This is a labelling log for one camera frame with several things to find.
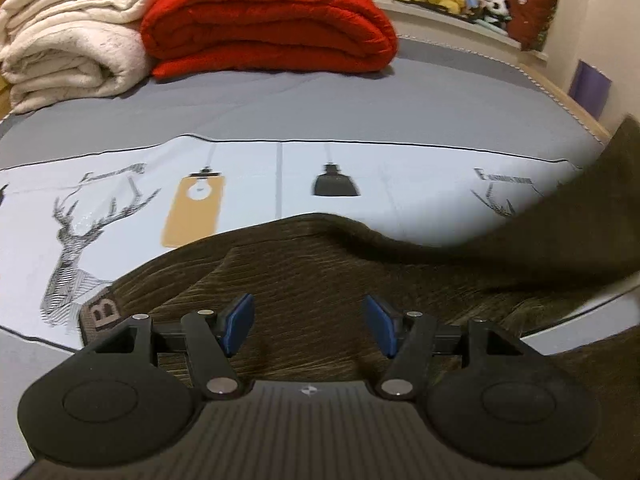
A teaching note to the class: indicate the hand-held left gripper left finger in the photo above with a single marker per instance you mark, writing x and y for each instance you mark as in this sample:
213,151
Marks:
241,321

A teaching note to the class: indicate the beige window ledge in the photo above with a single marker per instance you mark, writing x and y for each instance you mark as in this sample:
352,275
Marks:
450,27

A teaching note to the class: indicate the wooden bed frame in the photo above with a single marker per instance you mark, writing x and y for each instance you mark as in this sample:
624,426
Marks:
565,97

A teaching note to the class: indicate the purple book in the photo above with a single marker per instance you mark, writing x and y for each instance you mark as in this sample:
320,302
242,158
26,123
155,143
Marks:
590,87

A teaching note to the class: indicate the grey printed bed sheet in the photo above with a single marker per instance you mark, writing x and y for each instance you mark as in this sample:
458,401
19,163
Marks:
350,110

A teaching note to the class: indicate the panda plush toy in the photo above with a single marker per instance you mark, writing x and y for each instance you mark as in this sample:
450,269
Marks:
496,7

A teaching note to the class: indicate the white folded fleece blanket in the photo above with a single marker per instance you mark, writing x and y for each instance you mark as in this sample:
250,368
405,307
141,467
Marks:
65,65

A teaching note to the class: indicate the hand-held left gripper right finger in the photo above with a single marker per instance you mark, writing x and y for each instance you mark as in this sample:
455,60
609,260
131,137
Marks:
379,322

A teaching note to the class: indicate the red folded blanket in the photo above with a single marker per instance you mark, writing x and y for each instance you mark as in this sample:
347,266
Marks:
265,25

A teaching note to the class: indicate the red cushion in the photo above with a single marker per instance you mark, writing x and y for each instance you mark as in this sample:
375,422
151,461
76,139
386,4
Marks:
532,12

